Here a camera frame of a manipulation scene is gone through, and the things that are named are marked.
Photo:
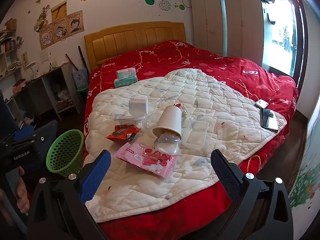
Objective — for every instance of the flower wall decal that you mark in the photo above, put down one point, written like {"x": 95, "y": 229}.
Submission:
{"x": 306, "y": 182}

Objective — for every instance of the yellow wall poster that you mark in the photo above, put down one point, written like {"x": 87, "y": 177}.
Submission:
{"x": 59, "y": 11}

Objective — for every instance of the white round plastic lid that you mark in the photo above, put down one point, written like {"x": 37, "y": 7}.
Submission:
{"x": 125, "y": 120}

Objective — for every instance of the black sword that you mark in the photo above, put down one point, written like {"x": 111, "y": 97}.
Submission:
{"x": 83, "y": 60}

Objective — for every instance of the wooden stick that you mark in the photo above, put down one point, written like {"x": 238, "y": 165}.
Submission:
{"x": 72, "y": 62}

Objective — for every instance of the small silver device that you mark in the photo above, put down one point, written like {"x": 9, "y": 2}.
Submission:
{"x": 261, "y": 103}

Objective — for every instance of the clear plastic dome lid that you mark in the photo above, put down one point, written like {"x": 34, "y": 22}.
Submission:
{"x": 167, "y": 146}

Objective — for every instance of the calligraphy wall paper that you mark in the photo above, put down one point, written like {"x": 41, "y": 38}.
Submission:
{"x": 25, "y": 58}

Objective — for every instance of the cartoon faces wall poster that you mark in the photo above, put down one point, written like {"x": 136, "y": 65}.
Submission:
{"x": 61, "y": 30}

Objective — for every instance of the orange snack wrapper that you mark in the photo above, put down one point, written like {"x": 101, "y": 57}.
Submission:
{"x": 122, "y": 133}

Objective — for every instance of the small white box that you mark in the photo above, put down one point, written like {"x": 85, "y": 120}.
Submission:
{"x": 137, "y": 106}

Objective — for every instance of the white paper cup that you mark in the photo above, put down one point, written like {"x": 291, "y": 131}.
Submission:
{"x": 168, "y": 121}

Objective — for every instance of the white desk lamp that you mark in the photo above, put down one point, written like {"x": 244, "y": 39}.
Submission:
{"x": 30, "y": 67}

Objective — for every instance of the green round wall sticker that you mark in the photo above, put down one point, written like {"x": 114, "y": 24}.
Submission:
{"x": 150, "y": 0}

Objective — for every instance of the white wall paper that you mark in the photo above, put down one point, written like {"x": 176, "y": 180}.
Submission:
{"x": 44, "y": 56}

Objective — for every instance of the white desk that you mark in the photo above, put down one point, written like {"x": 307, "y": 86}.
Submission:
{"x": 47, "y": 85}

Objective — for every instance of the small patterned circle sticker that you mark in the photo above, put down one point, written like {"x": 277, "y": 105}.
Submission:
{"x": 165, "y": 5}

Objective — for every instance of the red patterned blanket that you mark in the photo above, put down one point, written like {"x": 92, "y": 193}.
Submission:
{"x": 200, "y": 57}

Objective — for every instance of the clear rectangular plastic container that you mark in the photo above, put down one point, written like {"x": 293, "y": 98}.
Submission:
{"x": 196, "y": 133}

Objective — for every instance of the pink snack wrapper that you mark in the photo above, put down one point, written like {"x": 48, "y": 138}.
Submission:
{"x": 147, "y": 158}

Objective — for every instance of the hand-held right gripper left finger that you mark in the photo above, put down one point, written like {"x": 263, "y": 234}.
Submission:
{"x": 96, "y": 172}

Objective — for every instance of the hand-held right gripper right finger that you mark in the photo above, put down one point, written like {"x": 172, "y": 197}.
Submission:
{"x": 225, "y": 172}

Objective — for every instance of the bright window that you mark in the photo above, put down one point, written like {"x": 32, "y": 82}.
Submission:
{"x": 280, "y": 30}

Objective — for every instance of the teal tissue pack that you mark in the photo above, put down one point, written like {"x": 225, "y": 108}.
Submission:
{"x": 125, "y": 83}

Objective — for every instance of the green plastic basket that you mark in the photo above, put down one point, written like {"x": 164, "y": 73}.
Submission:
{"x": 65, "y": 150}

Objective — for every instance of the person's left hand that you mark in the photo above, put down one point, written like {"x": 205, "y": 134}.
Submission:
{"x": 22, "y": 195}

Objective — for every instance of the red white small wrapper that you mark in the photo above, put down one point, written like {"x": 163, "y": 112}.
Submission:
{"x": 182, "y": 107}

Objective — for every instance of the white bookshelf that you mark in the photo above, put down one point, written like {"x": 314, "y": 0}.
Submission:
{"x": 7, "y": 50}

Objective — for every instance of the black smartphone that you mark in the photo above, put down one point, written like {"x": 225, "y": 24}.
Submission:
{"x": 268, "y": 120}

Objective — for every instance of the white tissue pack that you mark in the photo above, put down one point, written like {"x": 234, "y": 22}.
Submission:
{"x": 126, "y": 73}

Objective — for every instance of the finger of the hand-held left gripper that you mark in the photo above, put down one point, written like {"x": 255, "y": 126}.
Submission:
{"x": 41, "y": 141}

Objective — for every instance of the white wardrobe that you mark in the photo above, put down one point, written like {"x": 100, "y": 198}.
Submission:
{"x": 212, "y": 22}

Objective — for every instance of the white quilted mat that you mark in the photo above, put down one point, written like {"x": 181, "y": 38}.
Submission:
{"x": 190, "y": 95}

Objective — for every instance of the blue paper bag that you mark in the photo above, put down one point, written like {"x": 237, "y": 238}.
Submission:
{"x": 80, "y": 78}

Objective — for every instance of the wooden bed headboard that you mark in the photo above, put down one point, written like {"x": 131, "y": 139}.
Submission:
{"x": 140, "y": 37}

